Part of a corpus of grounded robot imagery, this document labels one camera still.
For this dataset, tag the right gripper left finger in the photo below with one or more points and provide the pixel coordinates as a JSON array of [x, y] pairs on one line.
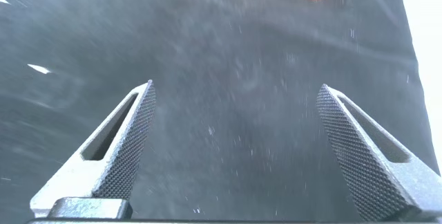
[[124, 155]]

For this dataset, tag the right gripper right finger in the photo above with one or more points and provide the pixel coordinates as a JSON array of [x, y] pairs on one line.
[[362, 155]]

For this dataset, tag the white counter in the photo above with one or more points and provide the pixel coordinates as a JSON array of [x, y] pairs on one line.
[[431, 44]]

